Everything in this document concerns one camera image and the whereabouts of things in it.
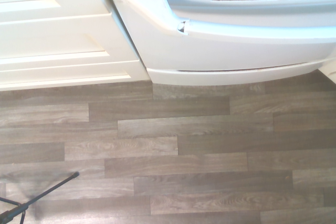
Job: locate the white oven bottom drawer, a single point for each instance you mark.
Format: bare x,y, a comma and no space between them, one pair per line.
210,48

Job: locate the cream cabinet beside oven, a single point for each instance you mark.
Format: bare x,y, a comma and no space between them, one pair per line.
331,70

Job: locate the cream cabinet doors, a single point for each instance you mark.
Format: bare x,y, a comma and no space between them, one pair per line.
52,37

